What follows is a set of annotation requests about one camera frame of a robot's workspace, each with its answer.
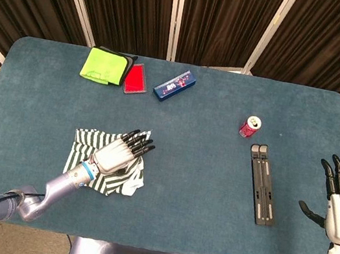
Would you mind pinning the red ink pad case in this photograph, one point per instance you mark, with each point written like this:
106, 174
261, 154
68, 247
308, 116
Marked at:
135, 78

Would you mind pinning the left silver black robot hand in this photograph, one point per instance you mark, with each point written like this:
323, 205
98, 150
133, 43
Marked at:
115, 157

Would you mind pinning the green white striped T-shirt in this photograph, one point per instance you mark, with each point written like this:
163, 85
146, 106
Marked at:
85, 138

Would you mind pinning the black folding laptop stand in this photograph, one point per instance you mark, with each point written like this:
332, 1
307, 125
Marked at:
262, 182

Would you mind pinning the dark blue rectangular box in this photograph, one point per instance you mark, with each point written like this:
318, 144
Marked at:
174, 85

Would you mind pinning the red soda can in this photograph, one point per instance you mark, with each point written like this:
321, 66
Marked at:
248, 129

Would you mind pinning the lime green microfiber cloth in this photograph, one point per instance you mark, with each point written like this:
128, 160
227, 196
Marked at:
101, 65

